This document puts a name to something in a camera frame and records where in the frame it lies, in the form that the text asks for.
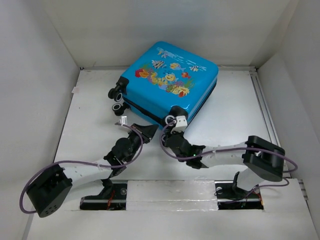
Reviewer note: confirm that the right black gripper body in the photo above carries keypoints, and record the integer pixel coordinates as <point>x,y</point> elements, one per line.
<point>170,134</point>

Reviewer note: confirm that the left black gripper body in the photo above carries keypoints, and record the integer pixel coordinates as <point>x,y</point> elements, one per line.
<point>135,141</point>

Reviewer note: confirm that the blue kids suitcase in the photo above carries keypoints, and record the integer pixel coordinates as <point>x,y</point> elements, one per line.
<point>165,82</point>

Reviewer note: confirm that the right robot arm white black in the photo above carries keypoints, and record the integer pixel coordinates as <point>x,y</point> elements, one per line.
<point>263,161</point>

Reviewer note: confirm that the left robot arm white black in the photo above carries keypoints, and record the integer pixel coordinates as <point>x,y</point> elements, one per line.
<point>49,187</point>

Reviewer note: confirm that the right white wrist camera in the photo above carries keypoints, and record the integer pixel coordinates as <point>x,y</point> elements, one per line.
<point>180,124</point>

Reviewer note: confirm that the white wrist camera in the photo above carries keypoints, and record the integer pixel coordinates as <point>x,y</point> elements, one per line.
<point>180,124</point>
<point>122,122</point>

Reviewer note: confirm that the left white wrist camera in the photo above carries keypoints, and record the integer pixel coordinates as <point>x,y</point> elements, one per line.
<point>122,122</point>

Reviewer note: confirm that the aluminium frame rail right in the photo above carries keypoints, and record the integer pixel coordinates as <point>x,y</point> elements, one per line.
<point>266,115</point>

